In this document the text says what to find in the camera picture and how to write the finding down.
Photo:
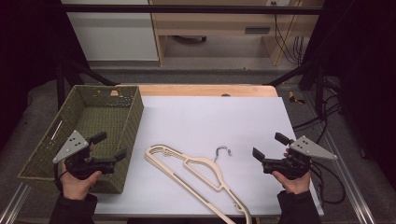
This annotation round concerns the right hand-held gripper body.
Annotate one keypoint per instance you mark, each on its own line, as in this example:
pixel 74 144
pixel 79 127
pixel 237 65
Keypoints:
pixel 289 168

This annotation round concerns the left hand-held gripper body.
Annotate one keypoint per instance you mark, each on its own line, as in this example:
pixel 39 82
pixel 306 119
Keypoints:
pixel 84 166

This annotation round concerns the green woven basket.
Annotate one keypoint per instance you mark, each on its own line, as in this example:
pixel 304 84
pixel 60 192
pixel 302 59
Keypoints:
pixel 93 124

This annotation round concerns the person's right hand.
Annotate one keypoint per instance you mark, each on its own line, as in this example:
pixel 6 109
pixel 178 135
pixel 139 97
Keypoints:
pixel 294 185

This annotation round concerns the person's left hand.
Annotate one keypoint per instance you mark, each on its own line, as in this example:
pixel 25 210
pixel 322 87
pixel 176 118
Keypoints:
pixel 76 188

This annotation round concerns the yellow and black tool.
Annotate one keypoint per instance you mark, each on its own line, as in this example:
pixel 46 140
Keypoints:
pixel 294 98

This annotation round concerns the black metal stand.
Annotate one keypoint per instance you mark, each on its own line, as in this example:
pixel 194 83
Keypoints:
pixel 62 84
pixel 319 87

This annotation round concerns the white paper sheet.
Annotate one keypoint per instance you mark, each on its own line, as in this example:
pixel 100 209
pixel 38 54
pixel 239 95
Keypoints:
pixel 202 124

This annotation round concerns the white cabinet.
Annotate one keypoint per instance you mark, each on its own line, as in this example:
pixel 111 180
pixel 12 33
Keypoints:
pixel 112 37

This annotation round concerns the dark curtain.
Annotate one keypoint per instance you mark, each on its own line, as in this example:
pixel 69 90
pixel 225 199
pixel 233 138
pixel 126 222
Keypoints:
pixel 28 46
pixel 367 62

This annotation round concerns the light wooden desk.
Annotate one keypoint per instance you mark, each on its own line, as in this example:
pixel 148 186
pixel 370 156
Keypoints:
pixel 218 23

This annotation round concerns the aluminium rail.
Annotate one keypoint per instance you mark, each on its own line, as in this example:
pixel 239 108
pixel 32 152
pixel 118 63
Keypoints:
pixel 14 203
pixel 348 174

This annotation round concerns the black horizontal frame bar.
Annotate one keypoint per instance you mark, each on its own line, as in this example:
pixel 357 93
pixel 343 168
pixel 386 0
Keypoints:
pixel 186 9

